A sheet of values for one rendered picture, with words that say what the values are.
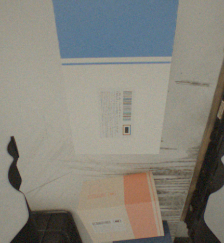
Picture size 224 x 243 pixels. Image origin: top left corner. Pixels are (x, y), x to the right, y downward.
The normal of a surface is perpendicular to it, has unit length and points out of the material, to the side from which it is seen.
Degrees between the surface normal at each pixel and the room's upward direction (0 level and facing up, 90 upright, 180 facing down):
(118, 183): 90
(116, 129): 0
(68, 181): 0
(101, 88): 0
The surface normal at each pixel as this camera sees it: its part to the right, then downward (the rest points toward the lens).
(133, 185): -0.23, -0.85
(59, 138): -0.03, 0.49
